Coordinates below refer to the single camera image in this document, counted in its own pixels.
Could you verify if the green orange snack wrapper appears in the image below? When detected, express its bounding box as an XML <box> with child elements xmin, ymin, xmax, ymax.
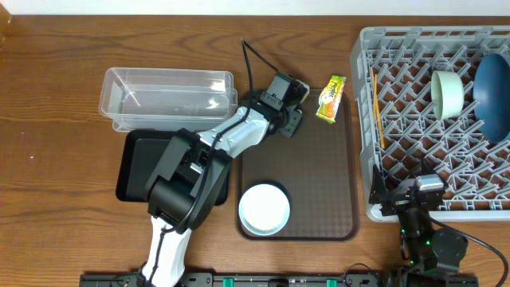
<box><xmin>316</xmin><ymin>75</ymin><xmax>347</xmax><ymax>124</ymax></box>

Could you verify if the mint green bowl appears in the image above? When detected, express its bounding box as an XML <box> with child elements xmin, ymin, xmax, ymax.
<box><xmin>430</xmin><ymin>71</ymin><xmax>464</xmax><ymax>120</ymax></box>

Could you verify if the dark blue plate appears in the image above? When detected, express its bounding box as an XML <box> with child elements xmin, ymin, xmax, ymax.
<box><xmin>473</xmin><ymin>53</ymin><xmax>509</xmax><ymax>143</ymax></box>

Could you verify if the wooden chopstick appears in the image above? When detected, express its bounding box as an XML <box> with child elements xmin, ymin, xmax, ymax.
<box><xmin>373</xmin><ymin>73</ymin><xmax>386</xmax><ymax>150</ymax></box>
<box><xmin>370</xmin><ymin>66</ymin><xmax>384</xmax><ymax>149</ymax></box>

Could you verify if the white bowl light blue rim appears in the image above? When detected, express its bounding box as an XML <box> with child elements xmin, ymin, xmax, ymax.
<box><xmin>238</xmin><ymin>183</ymin><xmax>291</xmax><ymax>236</ymax></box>

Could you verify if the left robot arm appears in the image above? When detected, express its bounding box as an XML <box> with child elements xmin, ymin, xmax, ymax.
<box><xmin>137</xmin><ymin>73</ymin><xmax>310</xmax><ymax>286</ymax></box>

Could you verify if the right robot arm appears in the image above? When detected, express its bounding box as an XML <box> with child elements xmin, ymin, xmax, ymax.
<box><xmin>369</xmin><ymin>161</ymin><xmax>468</xmax><ymax>286</ymax></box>

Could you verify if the grey dishwasher rack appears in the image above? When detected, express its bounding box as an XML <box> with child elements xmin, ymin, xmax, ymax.
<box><xmin>351</xmin><ymin>26</ymin><xmax>509</xmax><ymax>222</ymax></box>

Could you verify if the brown serving tray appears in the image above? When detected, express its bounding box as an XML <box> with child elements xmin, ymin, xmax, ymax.
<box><xmin>237</xmin><ymin>89</ymin><xmax>359</xmax><ymax>242</ymax></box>

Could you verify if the clear plastic bin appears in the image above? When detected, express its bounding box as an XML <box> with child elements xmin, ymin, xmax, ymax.
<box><xmin>99</xmin><ymin>67</ymin><xmax>237</xmax><ymax>132</ymax></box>

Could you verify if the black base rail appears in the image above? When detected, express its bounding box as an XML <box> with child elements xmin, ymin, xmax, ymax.
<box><xmin>79</xmin><ymin>273</ymin><xmax>401</xmax><ymax>287</ymax></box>

